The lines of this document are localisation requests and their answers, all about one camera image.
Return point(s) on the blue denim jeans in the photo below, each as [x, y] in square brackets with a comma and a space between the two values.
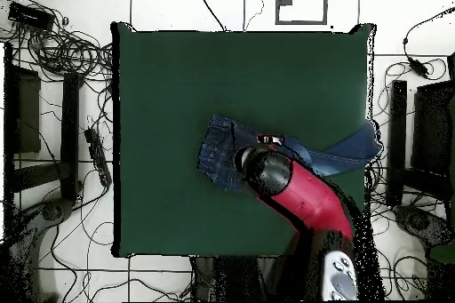
[217, 150]

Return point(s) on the dark green table cloth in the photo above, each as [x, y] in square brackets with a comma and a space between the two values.
[177, 86]

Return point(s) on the grey chair base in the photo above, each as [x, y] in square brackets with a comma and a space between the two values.
[53, 210]
[419, 221]

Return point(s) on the black power strip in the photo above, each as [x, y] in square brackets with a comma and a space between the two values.
[97, 155]

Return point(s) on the green object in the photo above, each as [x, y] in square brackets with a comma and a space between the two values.
[442, 254]

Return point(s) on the black electronics box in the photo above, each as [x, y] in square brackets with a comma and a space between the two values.
[30, 15]

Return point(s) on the black stand frame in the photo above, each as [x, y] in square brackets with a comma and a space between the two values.
[397, 139]
[70, 121]

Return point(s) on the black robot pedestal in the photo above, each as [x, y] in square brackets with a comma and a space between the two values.
[227, 278]

